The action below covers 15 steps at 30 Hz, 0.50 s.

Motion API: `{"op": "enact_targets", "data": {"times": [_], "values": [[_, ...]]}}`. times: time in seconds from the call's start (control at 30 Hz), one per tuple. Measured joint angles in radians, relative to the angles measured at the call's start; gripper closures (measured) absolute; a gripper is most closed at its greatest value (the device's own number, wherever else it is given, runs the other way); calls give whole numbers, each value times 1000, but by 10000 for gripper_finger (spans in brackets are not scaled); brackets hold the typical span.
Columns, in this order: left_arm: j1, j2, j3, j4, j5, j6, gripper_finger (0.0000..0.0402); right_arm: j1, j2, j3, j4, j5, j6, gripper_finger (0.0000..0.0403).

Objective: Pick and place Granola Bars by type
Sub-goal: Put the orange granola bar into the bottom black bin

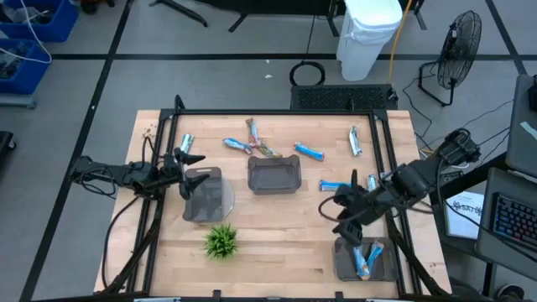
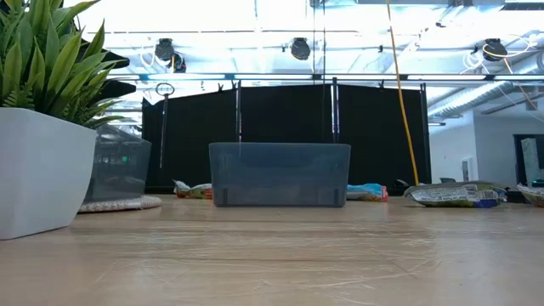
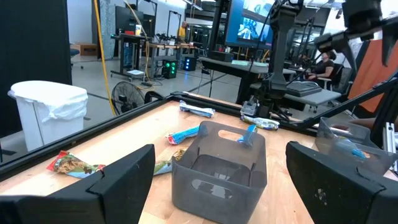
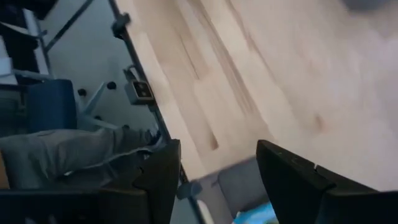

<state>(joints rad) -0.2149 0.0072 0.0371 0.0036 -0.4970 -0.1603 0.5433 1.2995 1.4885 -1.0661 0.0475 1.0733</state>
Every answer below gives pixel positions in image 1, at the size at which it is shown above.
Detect white cable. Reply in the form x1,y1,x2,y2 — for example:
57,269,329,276
0,0,54,66

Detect grey translucent plastic bin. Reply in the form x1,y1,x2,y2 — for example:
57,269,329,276
182,166,224,223
333,237,398,284
246,154,302,196

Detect dark chair seat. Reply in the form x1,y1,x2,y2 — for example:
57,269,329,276
451,276,500,302

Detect black metal table frame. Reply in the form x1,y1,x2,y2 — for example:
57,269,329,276
100,95,452,302

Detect grey keyboard tray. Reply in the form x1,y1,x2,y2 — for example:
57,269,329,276
475,167,537,282

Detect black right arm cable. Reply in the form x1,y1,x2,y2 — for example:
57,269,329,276
317,195,366,223

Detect blue storage bin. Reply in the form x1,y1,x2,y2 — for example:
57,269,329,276
0,0,80,43
0,38,52,96

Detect white paper sheet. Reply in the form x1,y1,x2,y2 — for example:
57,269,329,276
444,190,486,240

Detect green red granola bar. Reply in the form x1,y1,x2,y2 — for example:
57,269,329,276
245,117,260,147

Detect crossed snack packets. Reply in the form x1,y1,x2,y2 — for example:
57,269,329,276
222,137,253,155

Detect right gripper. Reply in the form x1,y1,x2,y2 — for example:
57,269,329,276
333,184,381,249

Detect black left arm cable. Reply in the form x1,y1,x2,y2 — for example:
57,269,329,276
102,195,142,290

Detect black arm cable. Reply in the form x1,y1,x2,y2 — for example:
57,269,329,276
102,195,142,290
317,195,366,223

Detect black floor fan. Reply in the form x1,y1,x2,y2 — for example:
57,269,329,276
418,10,483,107

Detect coiled black cable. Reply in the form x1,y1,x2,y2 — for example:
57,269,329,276
289,60,326,87

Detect green brown granola bar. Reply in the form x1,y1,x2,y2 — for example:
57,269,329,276
254,141,283,159

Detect grey desk surface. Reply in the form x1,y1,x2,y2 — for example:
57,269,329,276
505,73,537,180

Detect white trash bin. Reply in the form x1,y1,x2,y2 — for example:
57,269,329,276
335,0,404,82

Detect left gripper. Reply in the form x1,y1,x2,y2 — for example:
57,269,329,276
161,147,211,201

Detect yellow cable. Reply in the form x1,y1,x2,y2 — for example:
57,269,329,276
388,0,414,83

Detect blue orange granola bar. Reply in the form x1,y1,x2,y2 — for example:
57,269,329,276
352,246,371,281

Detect green plant in white pot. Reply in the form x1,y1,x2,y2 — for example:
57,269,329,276
203,223,239,260

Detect black keyboard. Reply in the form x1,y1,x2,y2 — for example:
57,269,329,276
493,192,537,253

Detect black perforated computer case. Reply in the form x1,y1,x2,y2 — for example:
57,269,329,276
289,83,399,112

